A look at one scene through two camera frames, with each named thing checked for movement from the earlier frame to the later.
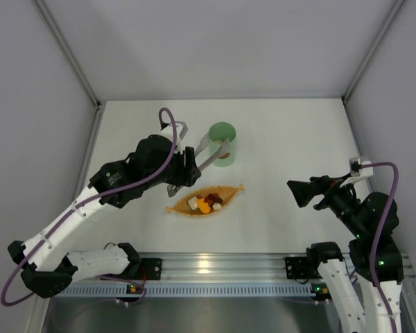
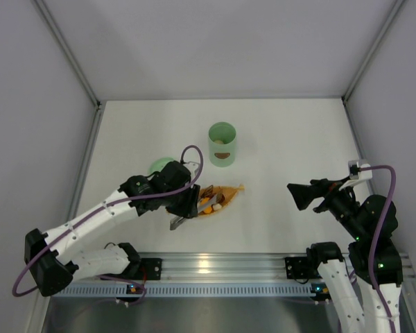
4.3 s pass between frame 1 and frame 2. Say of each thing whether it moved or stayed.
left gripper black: moved
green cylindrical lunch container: stayed
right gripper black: stayed
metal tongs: moved
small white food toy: stayed
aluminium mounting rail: stayed
